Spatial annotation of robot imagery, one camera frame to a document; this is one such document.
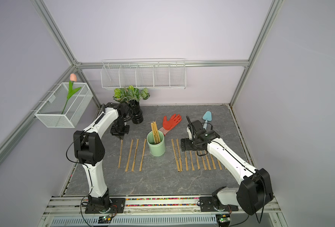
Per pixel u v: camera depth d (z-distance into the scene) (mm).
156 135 868
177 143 974
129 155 916
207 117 1124
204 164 873
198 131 631
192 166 868
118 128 778
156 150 884
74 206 752
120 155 880
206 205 738
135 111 988
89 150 531
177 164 880
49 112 725
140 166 872
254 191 398
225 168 492
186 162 888
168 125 1074
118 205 738
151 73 999
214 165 872
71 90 805
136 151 936
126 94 951
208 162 888
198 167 866
